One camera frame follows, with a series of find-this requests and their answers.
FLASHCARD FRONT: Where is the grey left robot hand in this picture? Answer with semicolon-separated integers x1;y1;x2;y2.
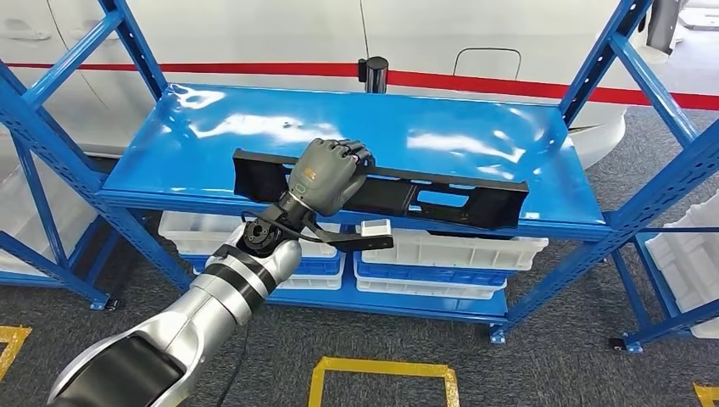
287;137;376;217

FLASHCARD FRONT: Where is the white car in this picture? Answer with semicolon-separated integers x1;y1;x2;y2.
0;0;683;170

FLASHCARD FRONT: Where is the black stanchion post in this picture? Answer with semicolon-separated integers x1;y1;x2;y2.
358;56;390;94

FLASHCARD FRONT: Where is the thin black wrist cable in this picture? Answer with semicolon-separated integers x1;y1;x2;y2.
240;210;332;243

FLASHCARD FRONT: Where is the blue metal shelf rack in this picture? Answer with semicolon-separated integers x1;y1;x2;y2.
0;131;122;312
0;0;719;345
609;224;719;355

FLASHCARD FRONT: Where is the red barrier belt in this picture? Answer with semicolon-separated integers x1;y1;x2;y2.
5;61;360;79
387;70;719;112

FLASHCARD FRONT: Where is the black plastic license plate bracket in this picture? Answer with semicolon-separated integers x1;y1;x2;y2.
231;148;530;231

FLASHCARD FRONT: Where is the black cable under arm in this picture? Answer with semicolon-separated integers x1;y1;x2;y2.
215;322;251;407

